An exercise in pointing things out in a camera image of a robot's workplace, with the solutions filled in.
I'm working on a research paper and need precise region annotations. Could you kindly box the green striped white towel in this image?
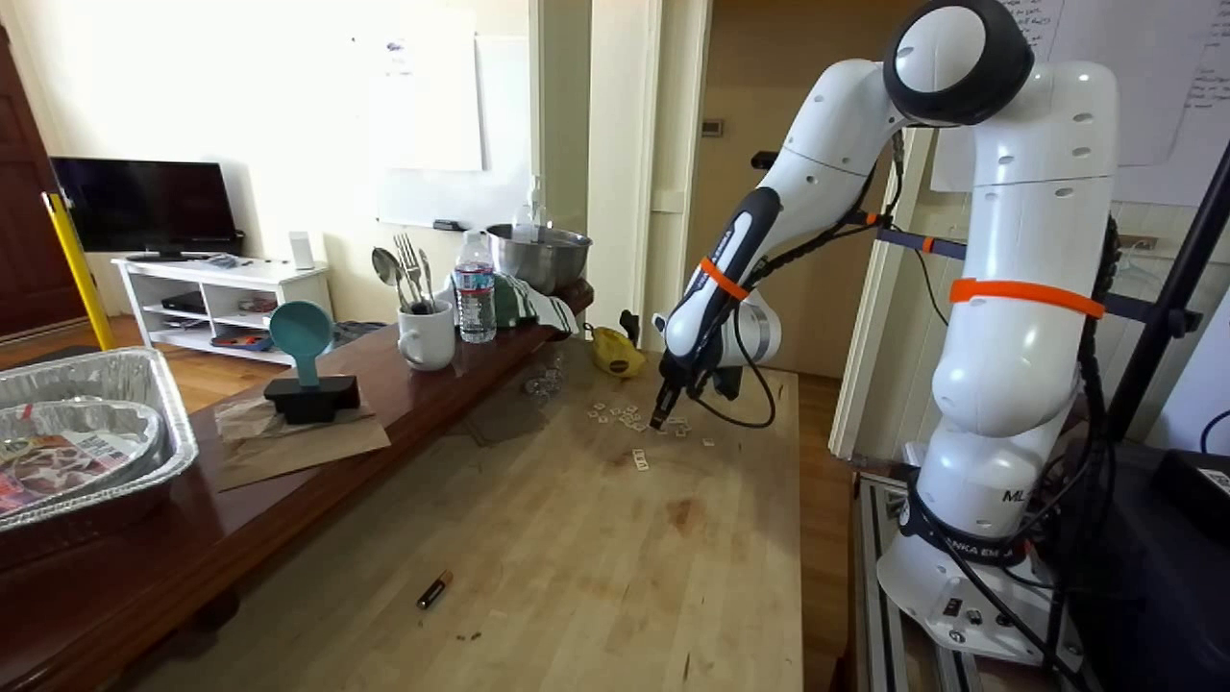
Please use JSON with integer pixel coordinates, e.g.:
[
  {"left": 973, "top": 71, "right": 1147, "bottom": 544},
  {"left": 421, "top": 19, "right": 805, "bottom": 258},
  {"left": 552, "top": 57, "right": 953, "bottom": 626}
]
[{"left": 494, "top": 272, "right": 581, "bottom": 337}]

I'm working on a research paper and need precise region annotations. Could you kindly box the dark wooden cabinet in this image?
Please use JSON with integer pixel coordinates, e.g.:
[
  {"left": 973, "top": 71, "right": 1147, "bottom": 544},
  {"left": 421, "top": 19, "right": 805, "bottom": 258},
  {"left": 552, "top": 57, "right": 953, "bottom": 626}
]
[{"left": 0, "top": 22, "right": 85, "bottom": 337}]

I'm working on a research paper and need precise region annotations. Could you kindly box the dark wooden side table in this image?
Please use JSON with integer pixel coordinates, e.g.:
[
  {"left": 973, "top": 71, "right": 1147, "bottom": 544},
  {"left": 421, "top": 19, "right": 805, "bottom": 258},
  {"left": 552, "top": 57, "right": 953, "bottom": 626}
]
[{"left": 0, "top": 272, "right": 599, "bottom": 692}]

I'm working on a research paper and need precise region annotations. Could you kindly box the clear plastic water bottle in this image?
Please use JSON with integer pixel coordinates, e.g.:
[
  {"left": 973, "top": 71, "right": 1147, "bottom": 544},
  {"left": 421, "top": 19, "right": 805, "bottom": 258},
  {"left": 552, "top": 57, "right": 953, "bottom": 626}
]
[{"left": 449, "top": 228, "right": 502, "bottom": 346}]

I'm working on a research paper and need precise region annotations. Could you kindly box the brown wooden door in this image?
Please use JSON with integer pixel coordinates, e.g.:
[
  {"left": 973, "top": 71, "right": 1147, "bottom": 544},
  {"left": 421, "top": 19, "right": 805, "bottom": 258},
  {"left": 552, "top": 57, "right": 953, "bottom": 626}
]
[{"left": 690, "top": 0, "right": 900, "bottom": 381}]

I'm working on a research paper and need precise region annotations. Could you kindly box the yellow stick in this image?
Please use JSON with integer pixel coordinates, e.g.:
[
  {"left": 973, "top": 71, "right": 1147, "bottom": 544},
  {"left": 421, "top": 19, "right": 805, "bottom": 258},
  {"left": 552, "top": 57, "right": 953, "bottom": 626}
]
[{"left": 36, "top": 190, "right": 120, "bottom": 358}]

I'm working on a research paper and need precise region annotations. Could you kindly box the white ceramic mug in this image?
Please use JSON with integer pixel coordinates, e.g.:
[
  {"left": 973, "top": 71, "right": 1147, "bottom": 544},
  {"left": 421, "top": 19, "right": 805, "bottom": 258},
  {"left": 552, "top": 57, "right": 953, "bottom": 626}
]
[{"left": 395, "top": 296, "right": 461, "bottom": 378}]

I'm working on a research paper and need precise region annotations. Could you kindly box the black horizontal rod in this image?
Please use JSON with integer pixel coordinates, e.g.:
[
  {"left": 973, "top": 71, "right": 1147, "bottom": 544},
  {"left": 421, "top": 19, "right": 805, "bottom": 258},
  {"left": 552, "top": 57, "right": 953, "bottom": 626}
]
[{"left": 878, "top": 223, "right": 1209, "bottom": 337}]

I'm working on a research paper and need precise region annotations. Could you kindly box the large steel mixing bowl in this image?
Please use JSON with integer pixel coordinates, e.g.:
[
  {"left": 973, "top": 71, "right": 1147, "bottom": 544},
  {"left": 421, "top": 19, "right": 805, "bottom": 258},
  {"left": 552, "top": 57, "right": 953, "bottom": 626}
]
[{"left": 494, "top": 218, "right": 596, "bottom": 296}]

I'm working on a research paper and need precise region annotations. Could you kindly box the white wall poster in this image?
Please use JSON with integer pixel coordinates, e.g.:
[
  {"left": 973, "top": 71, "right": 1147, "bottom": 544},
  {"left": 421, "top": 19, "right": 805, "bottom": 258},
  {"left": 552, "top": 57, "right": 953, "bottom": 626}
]
[{"left": 370, "top": 32, "right": 534, "bottom": 228}]

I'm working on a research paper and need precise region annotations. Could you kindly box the white board panel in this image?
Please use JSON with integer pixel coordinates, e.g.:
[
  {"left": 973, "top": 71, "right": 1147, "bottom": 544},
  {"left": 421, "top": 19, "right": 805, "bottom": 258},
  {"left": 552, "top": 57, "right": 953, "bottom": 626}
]
[{"left": 826, "top": 126, "right": 953, "bottom": 465}]

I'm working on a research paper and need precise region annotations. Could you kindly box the large foil tray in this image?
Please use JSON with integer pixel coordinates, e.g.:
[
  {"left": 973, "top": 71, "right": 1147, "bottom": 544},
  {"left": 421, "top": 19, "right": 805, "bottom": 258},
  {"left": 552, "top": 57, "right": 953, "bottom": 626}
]
[{"left": 0, "top": 344, "right": 203, "bottom": 536}]

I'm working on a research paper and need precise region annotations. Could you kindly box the white sheet with writing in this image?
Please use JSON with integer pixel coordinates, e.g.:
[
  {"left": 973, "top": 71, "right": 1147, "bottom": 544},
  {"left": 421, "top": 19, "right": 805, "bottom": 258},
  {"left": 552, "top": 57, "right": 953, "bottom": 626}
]
[{"left": 936, "top": 0, "right": 1230, "bottom": 207}]

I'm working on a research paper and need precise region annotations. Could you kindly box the teal round scoop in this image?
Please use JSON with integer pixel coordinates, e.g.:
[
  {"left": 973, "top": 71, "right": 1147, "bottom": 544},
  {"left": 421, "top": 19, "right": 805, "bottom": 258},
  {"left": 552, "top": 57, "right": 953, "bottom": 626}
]
[{"left": 266, "top": 296, "right": 338, "bottom": 385}]

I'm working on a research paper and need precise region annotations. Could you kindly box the black flat television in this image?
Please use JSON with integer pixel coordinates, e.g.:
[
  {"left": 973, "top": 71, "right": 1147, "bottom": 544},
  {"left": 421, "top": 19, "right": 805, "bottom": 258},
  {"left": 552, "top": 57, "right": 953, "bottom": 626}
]
[{"left": 47, "top": 155, "right": 245, "bottom": 263}]

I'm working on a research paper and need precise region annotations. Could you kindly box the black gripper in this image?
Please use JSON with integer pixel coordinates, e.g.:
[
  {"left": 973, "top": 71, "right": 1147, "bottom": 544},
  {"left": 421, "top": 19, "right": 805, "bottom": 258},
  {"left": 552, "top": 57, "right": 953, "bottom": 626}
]
[{"left": 646, "top": 344, "right": 724, "bottom": 435}]

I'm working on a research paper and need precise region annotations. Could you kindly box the orange velcro strap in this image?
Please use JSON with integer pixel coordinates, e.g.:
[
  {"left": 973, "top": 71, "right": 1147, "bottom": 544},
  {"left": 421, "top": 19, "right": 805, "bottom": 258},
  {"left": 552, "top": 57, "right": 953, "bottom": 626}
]
[
  {"left": 949, "top": 272, "right": 1111, "bottom": 322},
  {"left": 695, "top": 253, "right": 759, "bottom": 306}
]

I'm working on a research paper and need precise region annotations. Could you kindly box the brown paper sheet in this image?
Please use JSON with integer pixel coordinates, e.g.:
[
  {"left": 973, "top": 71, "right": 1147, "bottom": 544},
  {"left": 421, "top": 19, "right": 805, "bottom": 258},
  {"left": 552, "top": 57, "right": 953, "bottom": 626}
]
[{"left": 208, "top": 389, "right": 395, "bottom": 492}]

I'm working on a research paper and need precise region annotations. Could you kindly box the white shelf unit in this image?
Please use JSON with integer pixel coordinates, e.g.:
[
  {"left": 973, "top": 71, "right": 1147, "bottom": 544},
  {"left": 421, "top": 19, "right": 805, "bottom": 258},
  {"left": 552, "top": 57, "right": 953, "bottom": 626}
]
[{"left": 112, "top": 250, "right": 338, "bottom": 371}]

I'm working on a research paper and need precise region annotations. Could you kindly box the black tripod pole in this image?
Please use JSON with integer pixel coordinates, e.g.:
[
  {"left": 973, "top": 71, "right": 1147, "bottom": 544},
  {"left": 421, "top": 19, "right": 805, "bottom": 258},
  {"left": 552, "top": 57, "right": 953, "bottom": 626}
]
[{"left": 1099, "top": 139, "right": 1230, "bottom": 454}]

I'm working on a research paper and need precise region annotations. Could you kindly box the metal spoon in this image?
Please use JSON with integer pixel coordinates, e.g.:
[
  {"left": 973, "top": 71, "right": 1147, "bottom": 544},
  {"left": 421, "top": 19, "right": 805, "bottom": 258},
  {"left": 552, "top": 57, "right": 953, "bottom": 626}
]
[
  {"left": 409, "top": 244, "right": 437, "bottom": 313},
  {"left": 370, "top": 244, "right": 412, "bottom": 313}
]

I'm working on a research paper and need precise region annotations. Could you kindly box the black block stand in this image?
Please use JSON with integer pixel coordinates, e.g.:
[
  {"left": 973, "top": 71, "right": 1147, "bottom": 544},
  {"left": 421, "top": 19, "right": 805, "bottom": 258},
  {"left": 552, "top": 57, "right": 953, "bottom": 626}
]
[{"left": 261, "top": 374, "right": 367, "bottom": 426}]

